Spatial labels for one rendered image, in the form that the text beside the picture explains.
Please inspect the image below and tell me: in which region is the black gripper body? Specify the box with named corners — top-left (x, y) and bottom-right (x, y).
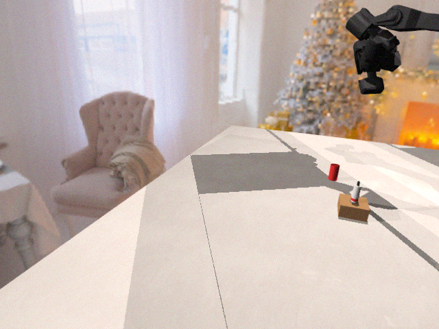
top-left (353, 39), bottom-right (387, 95)

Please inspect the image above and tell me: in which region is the white marker with red band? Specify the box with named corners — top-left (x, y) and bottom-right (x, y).
top-left (351, 181), bottom-right (361, 203)

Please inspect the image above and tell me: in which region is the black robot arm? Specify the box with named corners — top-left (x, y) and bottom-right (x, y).
top-left (346, 5), bottom-right (439, 72)

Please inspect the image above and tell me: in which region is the red marker cap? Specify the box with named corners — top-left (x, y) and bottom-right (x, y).
top-left (329, 164), bottom-right (340, 181)

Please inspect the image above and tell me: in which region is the tan wooden block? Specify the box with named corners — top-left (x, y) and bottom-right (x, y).
top-left (337, 194), bottom-right (370, 222)

